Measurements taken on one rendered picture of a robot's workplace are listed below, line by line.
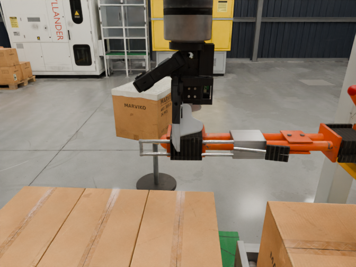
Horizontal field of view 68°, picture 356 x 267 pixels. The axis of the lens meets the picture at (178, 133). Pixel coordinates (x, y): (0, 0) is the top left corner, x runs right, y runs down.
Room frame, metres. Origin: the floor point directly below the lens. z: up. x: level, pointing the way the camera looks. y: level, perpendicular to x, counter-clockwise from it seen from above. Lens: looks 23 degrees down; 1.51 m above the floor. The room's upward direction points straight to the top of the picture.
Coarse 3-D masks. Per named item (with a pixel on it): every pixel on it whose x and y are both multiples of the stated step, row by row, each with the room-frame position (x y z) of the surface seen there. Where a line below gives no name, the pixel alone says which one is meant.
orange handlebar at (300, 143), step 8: (208, 136) 0.55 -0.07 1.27; (216, 136) 0.55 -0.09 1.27; (224, 136) 0.54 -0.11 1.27; (264, 136) 0.54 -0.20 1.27; (272, 136) 0.54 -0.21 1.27; (280, 136) 0.54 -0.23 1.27; (288, 136) 0.52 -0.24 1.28; (296, 136) 0.52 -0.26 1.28; (304, 136) 0.52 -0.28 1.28; (312, 136) 0.54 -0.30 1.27; (320, 136) 0.54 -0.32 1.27; (208, 144) 0.51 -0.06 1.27; (216, 144) 0.50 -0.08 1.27; (224, 144) 0.50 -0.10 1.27; (232, 144) 0.50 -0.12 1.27; (272, 144) 0.50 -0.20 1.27; (280, 144) 0.50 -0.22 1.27; (288, 144) 0.50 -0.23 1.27; (296, 144) 0.50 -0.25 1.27; (304, 144) 0.50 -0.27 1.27; (312, 144) 0.50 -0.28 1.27; (320, 144) 0.50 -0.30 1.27; (328, 144) 0.50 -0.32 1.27; (296, 152) 0.50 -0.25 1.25; (304, 152) 0.50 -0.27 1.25
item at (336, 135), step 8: (320, 128) 0.56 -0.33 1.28; (328, 128) 0.53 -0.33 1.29; (336, 128) 0.56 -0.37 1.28; (344, 128) 0.56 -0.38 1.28; (352, 128) 0.56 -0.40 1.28; (328, 136) 0.52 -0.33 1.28; (336, 136) 0.49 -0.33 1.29; (344, 136) 0.52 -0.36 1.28; (352, 136) 0.51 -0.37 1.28; (336, 144) 0.49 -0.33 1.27; (344, 144) 0.48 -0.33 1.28; (352, 144) 0.48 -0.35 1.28; (328, 152) 0.51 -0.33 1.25; (336, 152) 0.48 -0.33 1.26; (344, 152) 0.48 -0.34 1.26; (352, 152) 0.48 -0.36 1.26; (344, 160) 0.48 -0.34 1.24; (352, 160) 0.47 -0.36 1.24
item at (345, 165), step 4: (336, 160) 0.66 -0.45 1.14; (340, 164) 0.64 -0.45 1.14; (344, 164) 0.62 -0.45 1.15; (348, 164) 0.61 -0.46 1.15; (352, 164) 0.61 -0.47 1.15; (344, 168) 0.62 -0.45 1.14; (348, 168) 0.60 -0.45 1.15; (352, 168) 0.59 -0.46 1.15; (348, 172) 0.60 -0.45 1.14; (352, 172) 0.58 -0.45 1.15; (352, 176) 0.58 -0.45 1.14
